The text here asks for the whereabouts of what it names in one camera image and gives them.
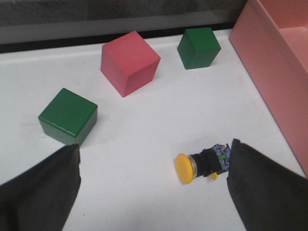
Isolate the grey stone counter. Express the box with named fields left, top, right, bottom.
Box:
left=0, top=0, right=245, bottom=44

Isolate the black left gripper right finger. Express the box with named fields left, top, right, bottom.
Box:
left=227, top=139, right=308, bottom=231

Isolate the yellow push button switch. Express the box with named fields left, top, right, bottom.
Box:
left=175, top=144, right=231, bottom=184

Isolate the pink wooden cube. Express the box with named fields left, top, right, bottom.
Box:
left=101, top=31, right=161, bottom=97

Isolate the right green wooden cube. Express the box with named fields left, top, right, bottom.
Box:
left=177, top=27, right=221, bottom=70

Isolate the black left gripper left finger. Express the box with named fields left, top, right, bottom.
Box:
left=0, top=144, right=81, bottom=231

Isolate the left green wooden cube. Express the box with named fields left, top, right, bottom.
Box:
left=38, top=88, right=98, bottom=145

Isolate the pink plastic bin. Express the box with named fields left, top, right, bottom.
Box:
left=229, top=0, right=308, bottom=172

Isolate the green wooden cube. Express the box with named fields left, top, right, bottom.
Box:
left=38, top=88, right=98, bottom=145
left=177, top=27, right=221, bottom=70

